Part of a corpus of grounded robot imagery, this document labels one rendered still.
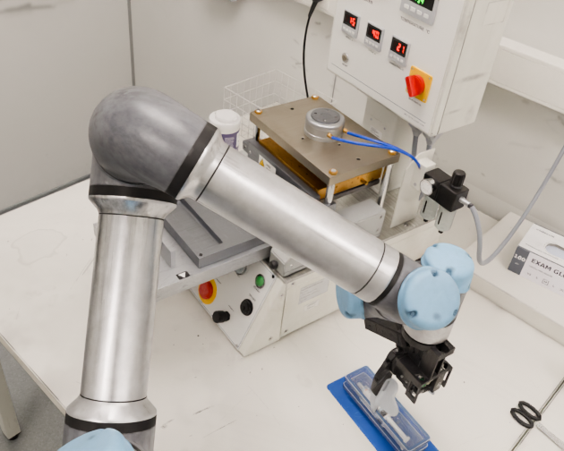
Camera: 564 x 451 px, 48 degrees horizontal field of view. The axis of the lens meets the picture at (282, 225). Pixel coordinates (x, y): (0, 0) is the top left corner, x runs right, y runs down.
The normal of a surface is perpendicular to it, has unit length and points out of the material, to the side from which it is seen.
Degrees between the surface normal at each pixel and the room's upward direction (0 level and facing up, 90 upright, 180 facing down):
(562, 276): 87
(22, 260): 0
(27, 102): 90
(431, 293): 49
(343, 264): 73
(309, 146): 0
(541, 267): 87
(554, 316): 0
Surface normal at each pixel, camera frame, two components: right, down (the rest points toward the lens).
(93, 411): -0.10, -0.76
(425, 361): -0.84, 0.28
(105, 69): 0.73, 0.48
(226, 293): -0.69, -0.05
